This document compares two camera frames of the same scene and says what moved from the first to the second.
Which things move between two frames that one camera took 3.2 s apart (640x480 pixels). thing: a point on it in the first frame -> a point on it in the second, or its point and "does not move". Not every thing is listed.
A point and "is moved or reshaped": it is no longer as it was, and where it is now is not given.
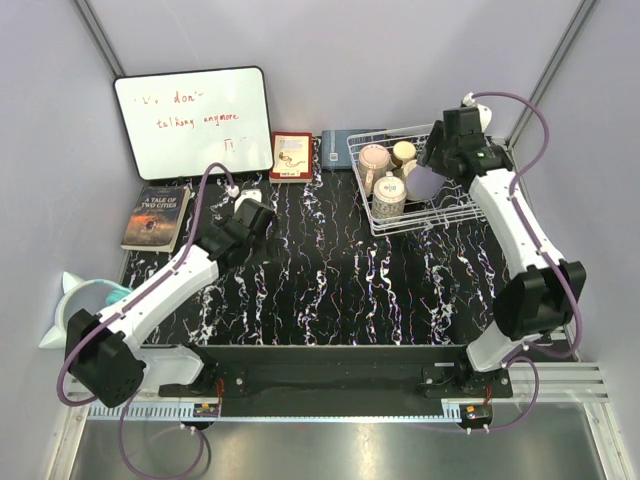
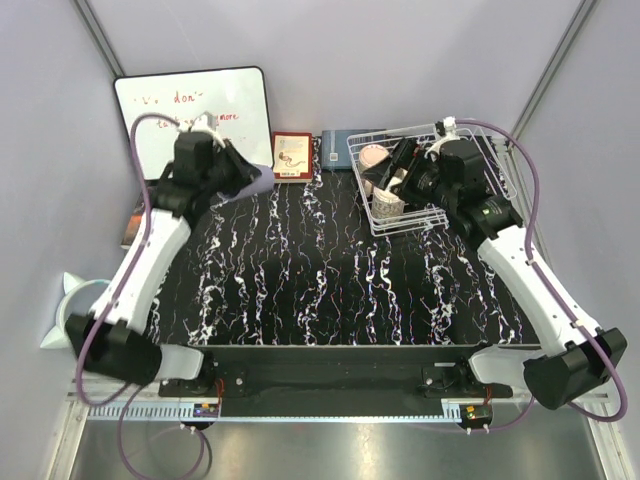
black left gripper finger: x=274 y=250 -> x=235 y=172
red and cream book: x=291 y=157 does not move
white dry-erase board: x=181 y=123 does not move
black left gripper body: x=256 y=244 -> x=211 y=177
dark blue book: x=334 y=147 does not move
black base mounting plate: x=342 y=381 does not move
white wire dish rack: x=399 y=196 does not move
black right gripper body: x=439 y=158 -> x=429 y=182
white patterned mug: x=389 y=199 does not move
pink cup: x=373 y=165 does not move
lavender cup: x=422 y=183 is moved or reshaped
